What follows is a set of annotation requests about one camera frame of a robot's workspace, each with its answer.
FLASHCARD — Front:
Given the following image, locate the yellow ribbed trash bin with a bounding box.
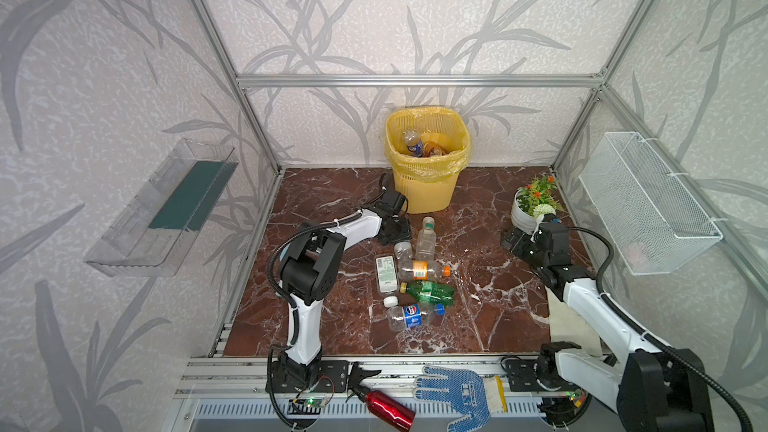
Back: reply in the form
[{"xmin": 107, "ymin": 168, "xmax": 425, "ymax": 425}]
[{"xmin": 393, "ymin": 170, "xmax": 463, "ymax": 214}]

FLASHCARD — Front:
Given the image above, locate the lying Pepsi label bottle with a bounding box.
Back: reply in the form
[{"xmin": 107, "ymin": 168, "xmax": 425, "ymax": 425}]
[{"xmin": 383, "ymin": 296, "xmax": 446, "ymax": 332}]

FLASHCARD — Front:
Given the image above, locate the white cap green label bottle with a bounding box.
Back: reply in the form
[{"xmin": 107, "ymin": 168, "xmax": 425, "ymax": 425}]
[{"xmin": 414, "ymin": 216, "xmax": 437, "ymax": 261}]

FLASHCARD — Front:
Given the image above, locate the orange brown tea bottle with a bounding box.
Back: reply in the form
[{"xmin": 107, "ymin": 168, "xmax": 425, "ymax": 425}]
[{"xmin": 422, "ymin": 141, "xmax": 447, "ymax": 157}]

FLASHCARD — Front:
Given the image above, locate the white ribbed flower pot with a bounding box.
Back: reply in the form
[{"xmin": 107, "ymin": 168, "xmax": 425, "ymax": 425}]
[{"xmin": 511, "ymin": 191, "xmax": 543, "ymax": 234}]

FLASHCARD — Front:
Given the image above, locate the beige cloth glove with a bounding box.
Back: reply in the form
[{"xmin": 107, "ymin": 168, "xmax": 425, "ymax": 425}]
[{"xmin": 547, "ymin": 290, "xmax": 603, "ymax": 356}]

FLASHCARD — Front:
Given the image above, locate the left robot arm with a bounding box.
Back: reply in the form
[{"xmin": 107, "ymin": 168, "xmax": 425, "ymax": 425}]
[{"xmin": 266, "ymin": 190, "xmax": 411, "ymax": 382}]

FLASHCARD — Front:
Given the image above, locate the artificial flower plant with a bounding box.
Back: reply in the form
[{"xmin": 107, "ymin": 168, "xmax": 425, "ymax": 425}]
[{"xmin": 516, "ymin": 173, "xmax": 564, "ymax": 218}]

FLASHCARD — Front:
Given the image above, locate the white wire mesh basket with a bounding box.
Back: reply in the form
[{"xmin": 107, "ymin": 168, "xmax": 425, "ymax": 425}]
[{"xmin": 579, "ymin": 131, "xmax": 723, "ymax": 276}]

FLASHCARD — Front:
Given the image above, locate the red metal flask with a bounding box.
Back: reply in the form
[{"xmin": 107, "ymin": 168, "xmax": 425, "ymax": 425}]
[{"xmin": 347, "ymin": 362, "xmax": 416, "ymax": 432}]

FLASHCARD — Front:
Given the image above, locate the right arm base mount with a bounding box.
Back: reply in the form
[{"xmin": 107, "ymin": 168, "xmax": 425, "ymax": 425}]
[{"xmin": 501, "ymin": 341, "xmax": 581, "ymax": 393}]

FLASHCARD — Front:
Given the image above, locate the yellow sponge pad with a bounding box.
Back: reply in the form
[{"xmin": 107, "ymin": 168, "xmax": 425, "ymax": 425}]
[{"xmin": 483, "ymin": 376, "xmax": 508, "ymax": 414}]

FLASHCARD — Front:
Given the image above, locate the clear acrylic wall shelf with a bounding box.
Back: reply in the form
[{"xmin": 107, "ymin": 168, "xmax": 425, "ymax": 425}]
[{"xmin": 84, "ymin": 139, "xmax": 239, "ymax": 278}]

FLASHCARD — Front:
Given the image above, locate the green plastic bottle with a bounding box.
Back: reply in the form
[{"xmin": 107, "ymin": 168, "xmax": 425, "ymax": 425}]
[{"xmin": 400, "ymin": 281, "xmax": 455, "ymax": 306}]

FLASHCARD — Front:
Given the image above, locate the blue cap blue label bottle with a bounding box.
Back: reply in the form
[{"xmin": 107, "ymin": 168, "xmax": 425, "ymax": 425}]
[{"xmin": 402, "ymin": 128, "xmax": 424, "ymax": 158}]

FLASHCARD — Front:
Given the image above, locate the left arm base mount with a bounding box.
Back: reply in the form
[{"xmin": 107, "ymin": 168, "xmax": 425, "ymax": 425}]
[{"xmin": 265, "ymin": 359, "xmax": 350, "ymax": 393}]

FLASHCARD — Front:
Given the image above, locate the orange label clear bottle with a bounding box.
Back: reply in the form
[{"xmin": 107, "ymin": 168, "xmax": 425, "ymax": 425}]
[{"xmin": 397, "ymin": 259, "xmax": 451, "ymax": 283}]

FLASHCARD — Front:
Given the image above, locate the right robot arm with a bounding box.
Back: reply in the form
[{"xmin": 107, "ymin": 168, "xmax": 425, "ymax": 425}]
[{"xmin": 501, "ymin": 214, "xmax": 753, "ymax": 431}]

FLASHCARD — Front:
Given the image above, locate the yellow plastic bin liner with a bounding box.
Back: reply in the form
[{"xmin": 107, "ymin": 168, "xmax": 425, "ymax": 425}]
[{"xmin": 385, "ymin": 106, "xmax": 472, "ymax": 183}]

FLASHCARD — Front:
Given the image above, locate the blue dotted work glove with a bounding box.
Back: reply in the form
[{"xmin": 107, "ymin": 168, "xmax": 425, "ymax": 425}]
[{"xmin": 413, "ymin": 366, "xmax": 491, "ymax": 432}]

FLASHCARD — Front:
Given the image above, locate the small clear capless bottle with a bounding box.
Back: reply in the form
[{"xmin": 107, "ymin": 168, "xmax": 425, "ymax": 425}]
[{"xmin": 394, "ymin": 241, "xmax": 414, "ymax": 261}]

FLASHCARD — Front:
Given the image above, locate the flat green white label bottle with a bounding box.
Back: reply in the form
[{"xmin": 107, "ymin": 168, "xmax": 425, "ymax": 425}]
[{"xmin": 375, "ymin": 255, "xmax": 399, "ymax": 296}]

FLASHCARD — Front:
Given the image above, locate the green circuit board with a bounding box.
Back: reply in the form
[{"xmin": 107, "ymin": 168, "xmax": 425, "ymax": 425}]
[{"xmin": 288, "ymin": 395, "xmax": 333, "ymax": 415}]

